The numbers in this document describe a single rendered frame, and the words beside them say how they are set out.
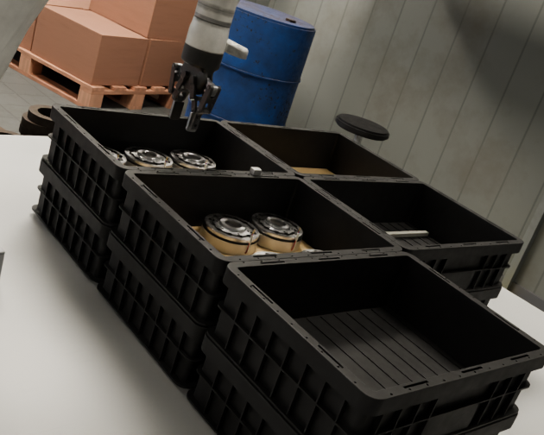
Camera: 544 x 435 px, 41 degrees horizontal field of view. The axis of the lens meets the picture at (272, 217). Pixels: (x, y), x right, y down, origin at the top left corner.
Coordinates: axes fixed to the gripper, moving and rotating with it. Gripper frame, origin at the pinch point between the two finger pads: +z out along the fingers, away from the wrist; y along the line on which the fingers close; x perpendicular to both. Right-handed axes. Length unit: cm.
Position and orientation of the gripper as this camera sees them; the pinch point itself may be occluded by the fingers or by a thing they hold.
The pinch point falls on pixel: (184, 117)
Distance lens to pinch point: 143.8
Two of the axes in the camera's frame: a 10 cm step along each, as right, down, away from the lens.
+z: -3.1, 8.9, 3.4
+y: 6.1, 4.6, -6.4
